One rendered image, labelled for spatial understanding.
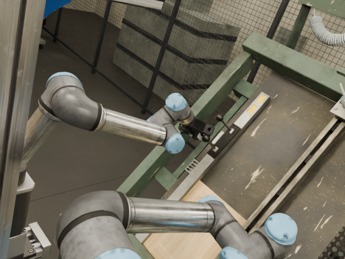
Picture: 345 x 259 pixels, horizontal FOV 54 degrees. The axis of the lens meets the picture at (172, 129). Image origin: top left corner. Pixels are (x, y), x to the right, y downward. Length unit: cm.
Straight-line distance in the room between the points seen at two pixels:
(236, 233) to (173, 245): 81
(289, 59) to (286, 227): 109
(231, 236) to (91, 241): 40
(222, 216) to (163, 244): 81
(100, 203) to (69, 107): 51
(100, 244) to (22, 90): 28
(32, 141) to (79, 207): 67
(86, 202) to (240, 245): 39
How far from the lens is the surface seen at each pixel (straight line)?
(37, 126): 125
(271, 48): 187
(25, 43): 59
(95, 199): 65
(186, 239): 165
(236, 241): 87
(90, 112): 109
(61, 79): 120
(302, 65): 178
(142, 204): 74
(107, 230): 60
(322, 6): 218
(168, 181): 180
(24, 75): 61
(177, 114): 136
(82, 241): 59
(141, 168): 179
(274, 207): 153
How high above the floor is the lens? 209
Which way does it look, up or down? 25 degrees down
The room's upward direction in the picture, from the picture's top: 20 degrees clockwise
